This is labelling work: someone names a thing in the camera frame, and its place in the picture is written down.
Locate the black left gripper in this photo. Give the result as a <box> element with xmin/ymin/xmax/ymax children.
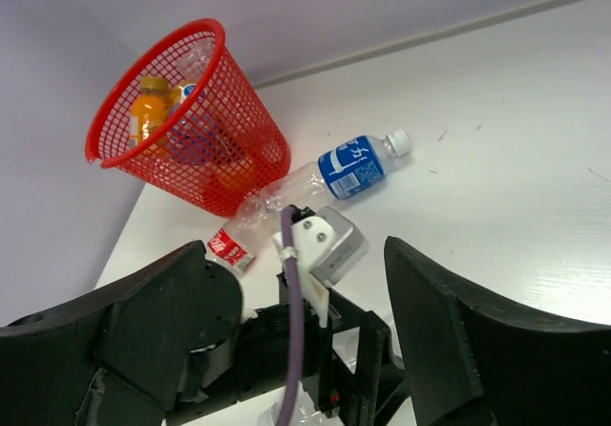
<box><xmin>166</xmin><ymin>272</ymin><xmax>411</xmax><ymax>426</ymax></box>

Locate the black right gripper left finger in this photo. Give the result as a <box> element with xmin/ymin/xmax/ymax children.
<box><xmin>1</xmin><ymin>242</ymin><xmax>242</xmax><ymax>425</ymax></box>

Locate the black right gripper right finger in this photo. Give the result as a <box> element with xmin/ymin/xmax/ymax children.
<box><xmin>384</xmin><ymin>237</ymin><xmax>610</xmax><ymax>425</ymax></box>

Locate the red label cola bottle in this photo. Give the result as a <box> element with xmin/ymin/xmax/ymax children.
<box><xmin>206</xmin><ymin>196</ymin><xmax>282</xmax><ymax>278</ymax></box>

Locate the blue label plastic bottle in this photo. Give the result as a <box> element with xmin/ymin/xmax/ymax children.
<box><xmin>257</xmin><ymin>128</ymin><xmax>412</xmax><ymax>212</ymax></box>

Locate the orange juice bottle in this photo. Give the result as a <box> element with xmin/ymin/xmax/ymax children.
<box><xmin>128</xmin><ymin>75</ymin><xmax>172</xmax><ymax>149</ymax></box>

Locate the yellow blue label bottle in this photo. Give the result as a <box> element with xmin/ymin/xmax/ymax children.
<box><xmin>165</xmin><ymin>91</ymin><xmax>229</xmax><ymax>166</ymax></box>

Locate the clear crushed plastic bottle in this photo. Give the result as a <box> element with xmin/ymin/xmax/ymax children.
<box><xmin>176</xmin><ymin>39</ymin><xmax>215</xmax><ymax>82</ymax></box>

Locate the red mesh plastic bin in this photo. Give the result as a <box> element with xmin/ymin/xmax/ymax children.
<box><xmin>84</xmin><ymin>18</ymin><xmax>290</xmax><ymax>218</ymax></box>

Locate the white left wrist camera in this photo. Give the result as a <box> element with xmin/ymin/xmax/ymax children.
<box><xmin>272</xmin><ymin>206</ymin><xmax>369</xmax><ymax>329</ymax></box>

